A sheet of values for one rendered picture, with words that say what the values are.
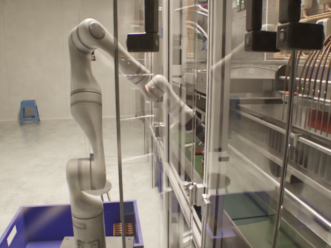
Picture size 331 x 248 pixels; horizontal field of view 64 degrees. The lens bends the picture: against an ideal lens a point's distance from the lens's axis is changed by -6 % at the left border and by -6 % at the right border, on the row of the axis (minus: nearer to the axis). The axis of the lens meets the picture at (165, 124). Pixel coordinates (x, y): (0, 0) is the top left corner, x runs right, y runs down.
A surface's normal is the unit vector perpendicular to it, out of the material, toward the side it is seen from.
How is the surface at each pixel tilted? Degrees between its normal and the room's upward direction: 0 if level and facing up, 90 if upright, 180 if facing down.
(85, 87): 57
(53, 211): 90
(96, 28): 70
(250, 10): 90
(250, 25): 90
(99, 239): 90
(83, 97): 65
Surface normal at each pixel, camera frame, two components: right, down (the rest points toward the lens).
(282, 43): -0.99, 0.03
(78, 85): -0.22, -0.36
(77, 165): 0.12, -0.68
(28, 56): 0.14, 0.21
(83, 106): 0.08, -0.16
